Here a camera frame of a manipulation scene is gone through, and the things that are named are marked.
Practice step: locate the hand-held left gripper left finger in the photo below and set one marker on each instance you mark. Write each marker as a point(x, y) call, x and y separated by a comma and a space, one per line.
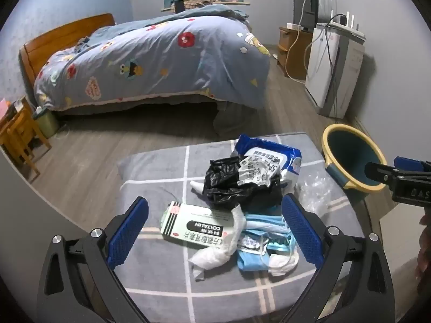
point(129, 232)

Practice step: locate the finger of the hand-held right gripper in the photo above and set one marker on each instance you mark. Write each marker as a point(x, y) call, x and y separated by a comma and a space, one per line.
point(409, 166)
point(382, 173)

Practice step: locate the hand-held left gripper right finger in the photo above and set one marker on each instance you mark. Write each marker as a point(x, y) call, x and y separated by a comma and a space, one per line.
point(303, 232)

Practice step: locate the blue face mask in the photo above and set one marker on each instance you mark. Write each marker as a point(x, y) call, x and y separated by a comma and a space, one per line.
point(266, 225)
point(251, 262)

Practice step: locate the teal bin with yellow rim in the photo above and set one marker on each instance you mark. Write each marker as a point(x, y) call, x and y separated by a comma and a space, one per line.
point(350, 151)

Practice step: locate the white face mask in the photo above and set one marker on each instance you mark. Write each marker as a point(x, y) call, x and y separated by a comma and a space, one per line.
point(283, 266)

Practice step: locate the clear plastic wrap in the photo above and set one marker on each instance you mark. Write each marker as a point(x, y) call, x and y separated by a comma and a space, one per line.
point(316, 191)

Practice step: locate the green white medicine box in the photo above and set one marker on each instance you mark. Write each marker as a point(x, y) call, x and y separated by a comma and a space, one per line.
point(192, 222)

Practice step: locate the printed paper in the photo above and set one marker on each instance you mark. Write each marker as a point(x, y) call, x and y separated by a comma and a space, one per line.
point(256, 170)

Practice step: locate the small tissue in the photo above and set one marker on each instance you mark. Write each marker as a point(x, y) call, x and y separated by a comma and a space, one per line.
point(198, 187)

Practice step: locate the long white tissue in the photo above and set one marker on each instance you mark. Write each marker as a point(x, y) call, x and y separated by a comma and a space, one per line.
point(215, 257)

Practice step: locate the black plastic bag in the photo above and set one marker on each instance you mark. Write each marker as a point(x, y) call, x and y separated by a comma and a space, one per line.
point(225, 181)

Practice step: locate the blue wet wipe packet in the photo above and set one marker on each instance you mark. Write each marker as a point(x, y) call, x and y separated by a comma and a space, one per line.
point(266, 146)

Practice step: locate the person's right hand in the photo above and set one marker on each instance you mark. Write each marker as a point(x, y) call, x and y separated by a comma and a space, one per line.
point(425, 242)

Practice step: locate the grey checked blanket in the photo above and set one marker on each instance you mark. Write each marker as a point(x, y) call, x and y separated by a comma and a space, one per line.
point(161, 175)

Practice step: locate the white air purifier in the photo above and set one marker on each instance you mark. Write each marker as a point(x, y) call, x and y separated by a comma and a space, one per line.
point(343, 74)

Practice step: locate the green bin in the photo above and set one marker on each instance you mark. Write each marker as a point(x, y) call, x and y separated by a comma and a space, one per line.
point(47, 124)

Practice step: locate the wooden cabinet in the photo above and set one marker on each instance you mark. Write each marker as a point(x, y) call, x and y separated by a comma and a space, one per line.
point(298, 57)

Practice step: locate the wooden chair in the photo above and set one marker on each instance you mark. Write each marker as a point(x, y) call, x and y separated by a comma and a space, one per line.
point(20, 131)

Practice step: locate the white router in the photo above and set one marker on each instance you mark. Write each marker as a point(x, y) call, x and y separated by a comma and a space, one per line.
point(346, 28)

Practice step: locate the bed with blue duvet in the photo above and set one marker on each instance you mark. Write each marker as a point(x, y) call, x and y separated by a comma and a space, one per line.
point(168, 64)

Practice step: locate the pink paper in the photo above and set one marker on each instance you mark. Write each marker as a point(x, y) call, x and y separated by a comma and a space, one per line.
point(3, 107)

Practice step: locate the black monitor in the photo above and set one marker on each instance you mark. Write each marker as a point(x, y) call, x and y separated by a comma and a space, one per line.
point(301, 6)

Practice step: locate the wooden bed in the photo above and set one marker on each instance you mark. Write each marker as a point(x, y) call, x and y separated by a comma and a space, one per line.
point(54, 38)

